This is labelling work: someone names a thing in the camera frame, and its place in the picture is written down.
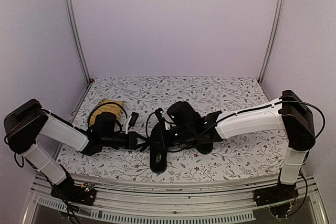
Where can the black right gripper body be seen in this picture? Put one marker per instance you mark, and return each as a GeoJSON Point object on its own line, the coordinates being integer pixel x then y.
{"type": "Point", "coordinates": [170, 141]}

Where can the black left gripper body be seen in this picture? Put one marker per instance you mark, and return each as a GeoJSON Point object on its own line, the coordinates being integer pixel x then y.
{"type": "Point", "coordinates": [129, 144]}

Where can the black shoelace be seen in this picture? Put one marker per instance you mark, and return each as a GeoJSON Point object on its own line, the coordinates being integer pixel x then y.
{"type": "Point", "coordinates": [148, 142]}

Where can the black shoe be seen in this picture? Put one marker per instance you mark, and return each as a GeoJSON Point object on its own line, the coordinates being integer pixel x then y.
{"type": "Point", "coordinates": [158, 153]}

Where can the red-soled shoe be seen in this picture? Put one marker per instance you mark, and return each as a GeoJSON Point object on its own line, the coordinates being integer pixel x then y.
{"type": "Point", "coordinates": [204, 144]}

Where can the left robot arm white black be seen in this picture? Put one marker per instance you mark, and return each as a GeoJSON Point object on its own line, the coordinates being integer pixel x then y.
{"type": "Point", "coordinates": [23, 125]}

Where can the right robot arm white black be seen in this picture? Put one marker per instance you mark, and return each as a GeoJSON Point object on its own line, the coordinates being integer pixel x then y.
{"type": "Point", "coordinates": [288, 113]}

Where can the woven bamboo tray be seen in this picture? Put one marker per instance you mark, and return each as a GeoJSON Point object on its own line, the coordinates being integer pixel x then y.
{"type": "Point", "coordinates": [105, 105]}

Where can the floral tablecloth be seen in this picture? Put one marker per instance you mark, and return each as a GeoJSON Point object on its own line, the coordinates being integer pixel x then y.
{"type": "Point", "coordinates": [245, 156]}

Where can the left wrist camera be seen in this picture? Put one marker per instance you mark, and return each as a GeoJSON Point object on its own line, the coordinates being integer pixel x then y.
{"type": "Point", "coordinates": [130, 122]}

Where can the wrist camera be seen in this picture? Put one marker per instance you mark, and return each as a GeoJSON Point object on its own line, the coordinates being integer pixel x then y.
{"type": "Point", "coordinates": [130, 122]}
{"type": "Point", "coordinates": [159, 115]}

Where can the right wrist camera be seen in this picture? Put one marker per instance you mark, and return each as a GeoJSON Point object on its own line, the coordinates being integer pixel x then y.
{"type": "Point", "coordinates": [159, 115]}

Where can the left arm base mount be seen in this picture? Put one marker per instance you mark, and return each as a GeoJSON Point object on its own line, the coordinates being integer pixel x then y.
{"type": "Point", "coordinates": [73, 193]}

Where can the front aluminium rail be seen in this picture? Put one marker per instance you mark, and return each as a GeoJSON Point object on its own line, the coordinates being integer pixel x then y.
{"type": "Point", "coordinates": [231, 201]}

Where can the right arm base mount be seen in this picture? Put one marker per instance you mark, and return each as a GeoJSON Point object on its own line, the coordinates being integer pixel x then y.
{"type": "Point", "coordinates": [270, 195]}

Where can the left aluminium frame post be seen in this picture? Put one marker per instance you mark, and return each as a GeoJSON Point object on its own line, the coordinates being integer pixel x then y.
{"type": "Point", "coordinates": [76, 38]}

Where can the aluminium frame post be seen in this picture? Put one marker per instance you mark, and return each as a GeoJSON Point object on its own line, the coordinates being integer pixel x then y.
{"type": "Point", "coordinates": [76, 38]}
{"type": "Point", "coordinates": [271, 41]}

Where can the right aluminium frame post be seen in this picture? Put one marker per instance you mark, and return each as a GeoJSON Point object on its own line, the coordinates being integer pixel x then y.
{"type": "Point", "coordinates": [271, 41]}

